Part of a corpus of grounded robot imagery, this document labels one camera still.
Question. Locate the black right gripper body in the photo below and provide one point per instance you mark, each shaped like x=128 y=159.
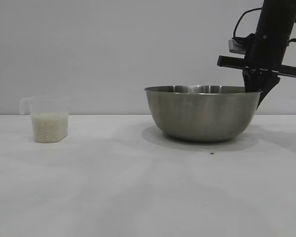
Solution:
x=266 y=54

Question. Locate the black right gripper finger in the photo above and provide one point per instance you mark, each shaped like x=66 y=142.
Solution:
x=252 y=82
x=270 y=89

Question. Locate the stainless steel mixing bowl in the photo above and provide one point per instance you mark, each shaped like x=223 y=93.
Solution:
x=202 y=116

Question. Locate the clear plastic measuring cup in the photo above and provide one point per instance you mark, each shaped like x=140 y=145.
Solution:
x=49 y=106

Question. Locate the white uncooked rice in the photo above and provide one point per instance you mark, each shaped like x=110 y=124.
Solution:
x=50 y=128

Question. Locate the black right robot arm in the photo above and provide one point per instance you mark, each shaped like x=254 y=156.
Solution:
x=276 y=14

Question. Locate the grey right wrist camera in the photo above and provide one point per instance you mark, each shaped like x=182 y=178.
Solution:
x=235 y=46

